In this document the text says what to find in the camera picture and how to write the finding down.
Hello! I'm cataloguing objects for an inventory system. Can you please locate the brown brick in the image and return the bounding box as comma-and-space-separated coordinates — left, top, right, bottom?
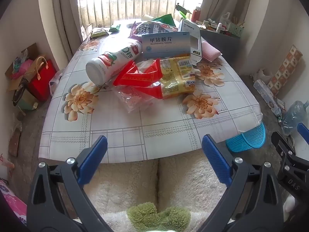
8, 128, 22, 157

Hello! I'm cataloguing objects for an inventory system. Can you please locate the large water jug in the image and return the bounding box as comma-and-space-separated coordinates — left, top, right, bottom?
281, 101, 309, 136

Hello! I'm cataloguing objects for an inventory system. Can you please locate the blue plastic basket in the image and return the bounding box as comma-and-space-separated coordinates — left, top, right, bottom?
226, 122, 266, 153

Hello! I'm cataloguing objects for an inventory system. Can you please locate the red gift bag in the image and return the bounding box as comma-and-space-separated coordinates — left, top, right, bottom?
28, 56, 57, 102

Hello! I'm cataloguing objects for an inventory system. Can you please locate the olive cardboard box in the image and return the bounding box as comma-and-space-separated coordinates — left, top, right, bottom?
13, 87, 39, 110

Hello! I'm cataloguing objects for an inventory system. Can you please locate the metal window railing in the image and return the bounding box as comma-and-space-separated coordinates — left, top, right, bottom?
78, 0, 201, 29

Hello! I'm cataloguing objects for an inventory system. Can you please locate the yellow snack packet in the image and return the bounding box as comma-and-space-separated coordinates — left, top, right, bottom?
154, 55, 196, 99

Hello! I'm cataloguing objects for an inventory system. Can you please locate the green storage basket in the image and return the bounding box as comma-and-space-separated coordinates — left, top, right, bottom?
226, 20, 245, 38

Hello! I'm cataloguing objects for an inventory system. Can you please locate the pink sponge cloth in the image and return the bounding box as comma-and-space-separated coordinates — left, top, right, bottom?
201, 41, 222, 61

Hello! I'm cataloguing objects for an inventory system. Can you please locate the long white package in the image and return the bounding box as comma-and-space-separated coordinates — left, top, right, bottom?
253, 79, 283, 116

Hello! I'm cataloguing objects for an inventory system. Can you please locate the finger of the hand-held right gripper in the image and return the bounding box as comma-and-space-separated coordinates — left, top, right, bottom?
271, 132, 309, 201
297, 123, 309, 141

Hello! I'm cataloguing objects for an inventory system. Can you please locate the crumpled white plastic bag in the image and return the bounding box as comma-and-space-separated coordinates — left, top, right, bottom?
252, 69, 273, 83

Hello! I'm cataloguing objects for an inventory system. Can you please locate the floral tablecloth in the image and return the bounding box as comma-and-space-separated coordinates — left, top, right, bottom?
39, 18, 263, 163

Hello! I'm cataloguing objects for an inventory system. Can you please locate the small printed box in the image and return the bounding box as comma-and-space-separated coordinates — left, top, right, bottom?
81, 24, 93, 40

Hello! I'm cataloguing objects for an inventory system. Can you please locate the tile-patterned roll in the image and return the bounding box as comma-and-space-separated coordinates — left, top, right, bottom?
267, 45, 303, 95

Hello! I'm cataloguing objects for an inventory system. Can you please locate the green fluffy cloth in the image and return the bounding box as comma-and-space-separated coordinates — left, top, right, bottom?
127, 202, 191, 232

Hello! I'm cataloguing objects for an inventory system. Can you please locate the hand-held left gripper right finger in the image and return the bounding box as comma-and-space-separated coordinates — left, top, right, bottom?
198, 134, 284, 232

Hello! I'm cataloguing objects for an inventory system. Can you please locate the green foil bag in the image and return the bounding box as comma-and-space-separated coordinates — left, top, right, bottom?
152, 14, 178, 27

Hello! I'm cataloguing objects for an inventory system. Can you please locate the white handled plastic bag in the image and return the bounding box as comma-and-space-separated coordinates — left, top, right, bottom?
218, 12, 231, 27

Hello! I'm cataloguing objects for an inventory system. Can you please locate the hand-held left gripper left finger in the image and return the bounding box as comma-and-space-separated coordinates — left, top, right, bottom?
27, 135, 114, 232

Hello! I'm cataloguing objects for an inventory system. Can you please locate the light green packet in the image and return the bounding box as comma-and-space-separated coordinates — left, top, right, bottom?
90, 28, 109, 38

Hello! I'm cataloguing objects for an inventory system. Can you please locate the grey cabinet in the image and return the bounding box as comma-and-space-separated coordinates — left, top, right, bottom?
199, 28, 242, 61

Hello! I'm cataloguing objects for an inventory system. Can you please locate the clear plastic wrapper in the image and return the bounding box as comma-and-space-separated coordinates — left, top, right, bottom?
112, 84, 155, 113

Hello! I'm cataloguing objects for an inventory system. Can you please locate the pink snack bag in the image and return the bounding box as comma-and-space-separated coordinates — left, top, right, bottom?
128, 20, 179, 44

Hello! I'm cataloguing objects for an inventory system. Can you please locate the green and white carton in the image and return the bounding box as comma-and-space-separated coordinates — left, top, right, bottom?
175, 3, 192, 17

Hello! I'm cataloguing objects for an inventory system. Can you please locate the white strawberry milk bottle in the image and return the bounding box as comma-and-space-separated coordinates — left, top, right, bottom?
86, 41, 143, 84

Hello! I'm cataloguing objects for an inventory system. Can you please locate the white cable box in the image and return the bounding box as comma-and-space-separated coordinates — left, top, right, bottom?
178, 18, 203, 66

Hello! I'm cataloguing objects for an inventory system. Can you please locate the open cardboard box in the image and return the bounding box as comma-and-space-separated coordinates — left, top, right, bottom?
5, 43, 39, 80

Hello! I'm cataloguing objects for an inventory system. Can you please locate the red thermos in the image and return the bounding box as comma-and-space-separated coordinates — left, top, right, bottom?
191, 7, 201, 23

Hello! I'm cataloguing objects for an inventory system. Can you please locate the red snack packet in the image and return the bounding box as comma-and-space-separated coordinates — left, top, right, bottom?
113, 58, 163, 99

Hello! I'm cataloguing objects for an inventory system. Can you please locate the pink printed bag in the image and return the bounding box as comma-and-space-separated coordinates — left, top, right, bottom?
0, 180, 27, 225

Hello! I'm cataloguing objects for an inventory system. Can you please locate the blue and white medicine box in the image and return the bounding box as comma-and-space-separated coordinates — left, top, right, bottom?
141, 31, 191, 59

